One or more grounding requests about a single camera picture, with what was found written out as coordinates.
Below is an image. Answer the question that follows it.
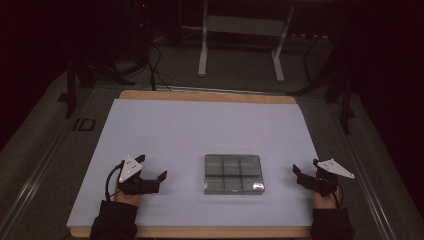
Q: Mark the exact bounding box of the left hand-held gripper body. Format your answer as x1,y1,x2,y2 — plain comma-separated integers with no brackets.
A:
117,154,161,196

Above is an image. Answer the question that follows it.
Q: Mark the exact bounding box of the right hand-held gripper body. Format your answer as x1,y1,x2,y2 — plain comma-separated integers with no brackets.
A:
296,158,356,198

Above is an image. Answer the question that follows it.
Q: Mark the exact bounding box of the person's left hand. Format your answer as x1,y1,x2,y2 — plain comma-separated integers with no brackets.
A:
114,182,142,207

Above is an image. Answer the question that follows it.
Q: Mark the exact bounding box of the person's right hand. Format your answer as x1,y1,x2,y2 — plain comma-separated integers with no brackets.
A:
312,187,342,211

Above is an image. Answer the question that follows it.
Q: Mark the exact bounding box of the white table mat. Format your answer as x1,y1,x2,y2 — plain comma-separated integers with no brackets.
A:
66,98,320,230

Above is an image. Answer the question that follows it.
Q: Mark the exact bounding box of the clear plastic compartment box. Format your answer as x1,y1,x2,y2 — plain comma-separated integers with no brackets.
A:
203,153,266,196

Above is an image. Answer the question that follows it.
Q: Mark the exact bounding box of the black tripod stand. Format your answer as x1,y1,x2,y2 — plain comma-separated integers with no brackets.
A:
288,74,357,135
57,49,136,120

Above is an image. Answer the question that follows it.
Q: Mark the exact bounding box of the white metal stand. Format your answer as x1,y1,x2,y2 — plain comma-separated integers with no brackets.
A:
197,0,296,83

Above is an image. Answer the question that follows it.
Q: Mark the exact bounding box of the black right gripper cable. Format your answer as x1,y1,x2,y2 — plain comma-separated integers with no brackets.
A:
331,190,345,210

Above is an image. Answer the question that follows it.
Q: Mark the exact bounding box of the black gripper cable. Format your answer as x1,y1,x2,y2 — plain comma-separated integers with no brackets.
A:
331,190,345,210
104,159,126,202

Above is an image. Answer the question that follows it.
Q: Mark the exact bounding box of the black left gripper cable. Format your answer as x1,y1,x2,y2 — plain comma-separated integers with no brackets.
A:
104,159,126,202

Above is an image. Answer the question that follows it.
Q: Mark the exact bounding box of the black rectangular floor bracket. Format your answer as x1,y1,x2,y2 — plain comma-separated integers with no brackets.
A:
72,117,97,132

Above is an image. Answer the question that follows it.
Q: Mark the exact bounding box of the black floor cable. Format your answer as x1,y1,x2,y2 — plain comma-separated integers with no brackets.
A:
145,41,174,93

